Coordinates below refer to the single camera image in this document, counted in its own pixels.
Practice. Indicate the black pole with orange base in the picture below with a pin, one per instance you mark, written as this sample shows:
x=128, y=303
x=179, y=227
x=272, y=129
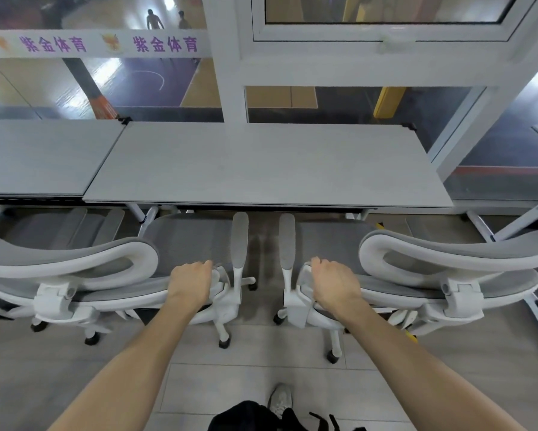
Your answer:
x=89, y=87

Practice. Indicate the black desk bracket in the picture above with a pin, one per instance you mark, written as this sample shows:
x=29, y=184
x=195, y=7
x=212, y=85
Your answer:
x=125, y=121

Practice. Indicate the person's left forearm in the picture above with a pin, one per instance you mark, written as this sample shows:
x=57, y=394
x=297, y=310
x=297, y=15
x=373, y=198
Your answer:
x=125, y=368

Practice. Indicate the white desk leg frame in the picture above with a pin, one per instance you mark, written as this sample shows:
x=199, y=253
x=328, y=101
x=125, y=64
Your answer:
x=148, y=214
x=516, y=219

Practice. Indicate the person's right fingers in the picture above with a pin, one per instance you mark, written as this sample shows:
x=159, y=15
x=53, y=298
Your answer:
x=322, y=263

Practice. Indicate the white banner with purple print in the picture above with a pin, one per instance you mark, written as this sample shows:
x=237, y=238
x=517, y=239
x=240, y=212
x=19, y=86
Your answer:
x=93, y=43

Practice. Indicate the grey sneaker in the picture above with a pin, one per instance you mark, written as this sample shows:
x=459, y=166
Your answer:
x=280, y=401

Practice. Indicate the black trousers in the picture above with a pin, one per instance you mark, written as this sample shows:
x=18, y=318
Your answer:
x=251, y=419

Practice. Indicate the white window frame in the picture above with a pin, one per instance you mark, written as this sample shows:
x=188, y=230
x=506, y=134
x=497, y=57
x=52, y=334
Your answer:
x=341, y=62

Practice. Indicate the person's right hand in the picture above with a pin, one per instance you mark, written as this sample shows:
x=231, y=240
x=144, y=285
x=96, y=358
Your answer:
x=336, y=285

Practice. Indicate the person's left fingers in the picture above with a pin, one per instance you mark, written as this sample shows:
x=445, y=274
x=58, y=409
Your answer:
x=202, y=266

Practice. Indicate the person's right forearm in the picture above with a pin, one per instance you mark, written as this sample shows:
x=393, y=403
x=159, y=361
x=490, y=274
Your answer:
x=412, y=368

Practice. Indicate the grey mesh office chair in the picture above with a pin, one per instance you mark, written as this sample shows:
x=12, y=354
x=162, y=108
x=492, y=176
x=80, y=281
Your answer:
x=332, y=240
x=40, y=228
x=188, y=242

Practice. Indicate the person's left hand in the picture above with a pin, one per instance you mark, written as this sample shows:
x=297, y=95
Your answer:
x=189, y=285

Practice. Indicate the yellow padded post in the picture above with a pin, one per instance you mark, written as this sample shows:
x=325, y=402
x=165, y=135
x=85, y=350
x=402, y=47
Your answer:
x=389, y=102

